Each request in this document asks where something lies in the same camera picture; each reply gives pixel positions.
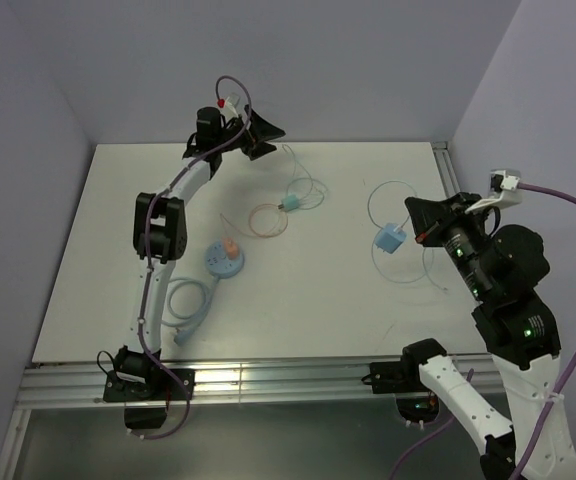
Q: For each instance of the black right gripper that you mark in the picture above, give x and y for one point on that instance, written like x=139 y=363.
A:
x=428 y=216

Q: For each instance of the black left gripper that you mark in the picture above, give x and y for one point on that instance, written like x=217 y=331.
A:
x=261 y=131

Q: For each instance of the teal charger plug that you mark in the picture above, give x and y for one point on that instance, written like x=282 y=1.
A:
x=289 y=203

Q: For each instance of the orange pink charger plug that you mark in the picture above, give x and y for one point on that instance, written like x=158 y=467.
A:
x=231 y=248

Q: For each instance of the round blue power strip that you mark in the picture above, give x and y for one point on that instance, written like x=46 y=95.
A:
x=217 y=263

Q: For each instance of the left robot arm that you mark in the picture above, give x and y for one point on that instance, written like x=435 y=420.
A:
x=160 y=232

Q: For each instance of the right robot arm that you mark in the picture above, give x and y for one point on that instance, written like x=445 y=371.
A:
x=501 y=271

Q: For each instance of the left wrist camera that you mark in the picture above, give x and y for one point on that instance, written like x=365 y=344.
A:
x=229 y=105

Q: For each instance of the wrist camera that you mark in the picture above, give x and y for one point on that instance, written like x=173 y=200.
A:
x=229 y=105
x=504 y=191

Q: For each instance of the right side aluminium rail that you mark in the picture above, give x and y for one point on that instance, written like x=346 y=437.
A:
x=460 y=233

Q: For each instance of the aluminium rail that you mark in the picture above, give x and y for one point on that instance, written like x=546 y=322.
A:
x=84 y=385
x=460 y=233

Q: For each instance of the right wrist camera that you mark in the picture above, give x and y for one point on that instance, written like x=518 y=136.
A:
x=504 y=191

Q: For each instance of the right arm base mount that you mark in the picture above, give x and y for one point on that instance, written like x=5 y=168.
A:
x=415 y=403

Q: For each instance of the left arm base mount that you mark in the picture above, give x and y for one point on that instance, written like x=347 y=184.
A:
x=147 y=390

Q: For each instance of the front aluminium rail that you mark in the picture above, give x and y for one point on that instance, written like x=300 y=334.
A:
x=84 y=385

